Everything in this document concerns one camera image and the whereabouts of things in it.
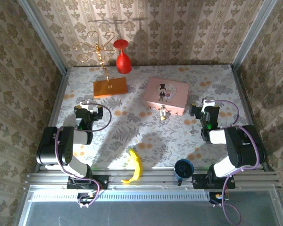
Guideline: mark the aluminium side rail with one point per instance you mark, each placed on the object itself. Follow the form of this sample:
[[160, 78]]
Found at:
[[59, 99], [246, 101]]

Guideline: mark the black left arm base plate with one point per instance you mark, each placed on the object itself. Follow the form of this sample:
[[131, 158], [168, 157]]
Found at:
[[101, 182]]

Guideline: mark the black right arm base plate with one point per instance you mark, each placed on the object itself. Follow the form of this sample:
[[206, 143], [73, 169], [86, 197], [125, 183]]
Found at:
[[200, 182]]

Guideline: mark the dark blue mug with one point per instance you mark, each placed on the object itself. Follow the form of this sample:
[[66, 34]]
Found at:
[[184, 168]]

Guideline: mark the aluminium corner post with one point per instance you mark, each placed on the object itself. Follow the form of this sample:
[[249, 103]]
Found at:
[[254, 35], [42, 35]]

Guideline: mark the pink jewelry box with couple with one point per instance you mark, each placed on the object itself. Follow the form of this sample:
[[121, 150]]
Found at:
[[169, 94]]

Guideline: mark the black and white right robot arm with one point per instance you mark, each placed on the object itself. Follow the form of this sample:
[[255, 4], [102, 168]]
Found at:
[[238, 146]]

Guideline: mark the yellow banana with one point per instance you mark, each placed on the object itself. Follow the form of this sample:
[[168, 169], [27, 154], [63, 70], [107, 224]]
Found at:
[[138, 164]]

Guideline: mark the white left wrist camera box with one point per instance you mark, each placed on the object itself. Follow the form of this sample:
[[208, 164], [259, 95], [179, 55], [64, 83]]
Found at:
[[90, 107]]

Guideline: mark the gold jewelry stand wooden base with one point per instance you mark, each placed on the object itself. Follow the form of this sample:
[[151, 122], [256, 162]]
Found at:
[[110, 88]]

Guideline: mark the aluminium front frame rail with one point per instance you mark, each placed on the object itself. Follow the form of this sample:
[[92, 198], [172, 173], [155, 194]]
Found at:
[[155, 177]]

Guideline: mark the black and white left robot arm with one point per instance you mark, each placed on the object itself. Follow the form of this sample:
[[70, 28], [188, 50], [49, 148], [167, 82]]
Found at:
[[52, 146]]

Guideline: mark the red wine glass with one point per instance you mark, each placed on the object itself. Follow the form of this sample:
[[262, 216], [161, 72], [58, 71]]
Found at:
[[123, 62]]

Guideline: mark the grey metal panel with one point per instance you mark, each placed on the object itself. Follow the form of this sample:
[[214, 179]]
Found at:
[[143, 214]]

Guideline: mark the floral tablecloth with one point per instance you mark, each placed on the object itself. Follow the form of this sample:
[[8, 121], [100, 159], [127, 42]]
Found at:
[[132, 131]]

